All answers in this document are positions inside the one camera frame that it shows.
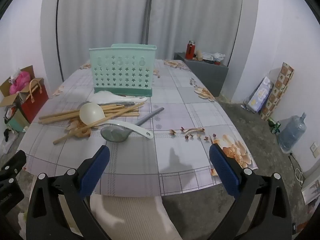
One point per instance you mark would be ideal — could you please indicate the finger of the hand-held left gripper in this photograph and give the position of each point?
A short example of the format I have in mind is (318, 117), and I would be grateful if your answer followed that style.
(17, 158)

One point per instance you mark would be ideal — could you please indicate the grey cabinet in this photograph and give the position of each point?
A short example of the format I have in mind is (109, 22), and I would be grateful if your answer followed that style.
(205, 77)

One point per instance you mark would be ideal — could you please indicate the red thermos bottle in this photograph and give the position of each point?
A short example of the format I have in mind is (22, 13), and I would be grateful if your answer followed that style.
(190, 51)

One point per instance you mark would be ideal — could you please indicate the white paper clutter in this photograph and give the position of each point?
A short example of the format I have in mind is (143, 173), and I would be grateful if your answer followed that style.
(213, 56)

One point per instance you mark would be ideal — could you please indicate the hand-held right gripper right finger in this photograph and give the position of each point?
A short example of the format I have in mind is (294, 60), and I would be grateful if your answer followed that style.
(225, 172)

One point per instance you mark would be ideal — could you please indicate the grey metal utensil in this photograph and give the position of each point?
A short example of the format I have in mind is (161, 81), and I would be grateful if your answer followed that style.
(125, 103)

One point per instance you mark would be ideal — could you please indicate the pile of wooden chopsticks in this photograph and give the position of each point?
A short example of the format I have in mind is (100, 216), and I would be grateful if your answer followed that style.
(60, 117)

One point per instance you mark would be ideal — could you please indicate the green glass bottle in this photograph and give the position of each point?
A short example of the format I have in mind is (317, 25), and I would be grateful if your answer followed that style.
(274, 126)

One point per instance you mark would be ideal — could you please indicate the cream plastic ladle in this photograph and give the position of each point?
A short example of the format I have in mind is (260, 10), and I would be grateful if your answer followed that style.
(91, 113)

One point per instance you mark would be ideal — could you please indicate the patterned box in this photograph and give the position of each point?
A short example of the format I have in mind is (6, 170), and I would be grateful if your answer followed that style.
(280, 90)

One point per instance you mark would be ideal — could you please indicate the black small object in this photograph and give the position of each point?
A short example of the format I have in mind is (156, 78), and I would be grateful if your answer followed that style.
(6, 135)

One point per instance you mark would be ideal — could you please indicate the wooden cylinder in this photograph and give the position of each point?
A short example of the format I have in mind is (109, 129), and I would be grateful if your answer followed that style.
(199, 55)

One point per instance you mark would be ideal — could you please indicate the red gift bag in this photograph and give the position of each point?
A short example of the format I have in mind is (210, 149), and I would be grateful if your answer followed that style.
(35, 105)

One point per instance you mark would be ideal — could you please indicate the green plastic utensil basket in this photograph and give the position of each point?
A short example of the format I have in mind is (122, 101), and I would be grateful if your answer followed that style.
(120, 80)

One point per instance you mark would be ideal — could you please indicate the white rice paddle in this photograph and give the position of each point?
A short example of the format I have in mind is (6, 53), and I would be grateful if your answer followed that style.
(105, 96)

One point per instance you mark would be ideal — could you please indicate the cardboard box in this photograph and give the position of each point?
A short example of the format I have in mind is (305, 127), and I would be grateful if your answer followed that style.
(27, 71)

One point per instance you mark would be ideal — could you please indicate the black pole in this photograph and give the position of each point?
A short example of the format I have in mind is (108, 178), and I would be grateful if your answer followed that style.
(58, 30)

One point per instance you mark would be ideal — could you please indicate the grey metal spoon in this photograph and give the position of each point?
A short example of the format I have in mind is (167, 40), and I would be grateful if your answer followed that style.
(113, 135)

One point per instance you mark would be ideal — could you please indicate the wall socket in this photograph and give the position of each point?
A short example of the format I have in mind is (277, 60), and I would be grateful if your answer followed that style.
(315, 150)

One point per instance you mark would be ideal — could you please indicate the white carton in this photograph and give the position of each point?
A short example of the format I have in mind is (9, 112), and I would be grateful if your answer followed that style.
(311, 187)

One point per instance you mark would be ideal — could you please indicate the blue water jug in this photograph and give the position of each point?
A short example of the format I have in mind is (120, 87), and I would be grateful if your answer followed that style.
(292, 132)

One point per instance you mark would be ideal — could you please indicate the blue white box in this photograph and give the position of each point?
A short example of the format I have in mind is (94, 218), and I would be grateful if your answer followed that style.
(261, 95)

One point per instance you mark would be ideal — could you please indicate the floral tablecloth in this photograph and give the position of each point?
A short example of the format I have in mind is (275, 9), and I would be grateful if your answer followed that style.
(175, 105)

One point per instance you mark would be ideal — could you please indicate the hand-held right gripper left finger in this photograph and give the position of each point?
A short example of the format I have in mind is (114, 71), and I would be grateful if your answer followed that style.
(96, 170)

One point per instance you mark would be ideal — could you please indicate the white curtain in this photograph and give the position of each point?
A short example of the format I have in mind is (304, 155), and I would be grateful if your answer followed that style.
(105, 12)

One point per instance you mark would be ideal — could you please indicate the pink plastic bag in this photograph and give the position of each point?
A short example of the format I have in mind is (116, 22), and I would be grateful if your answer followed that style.
(21, 81)

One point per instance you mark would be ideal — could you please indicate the teal box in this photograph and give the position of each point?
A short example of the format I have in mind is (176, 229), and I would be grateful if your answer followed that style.
(18, 122)

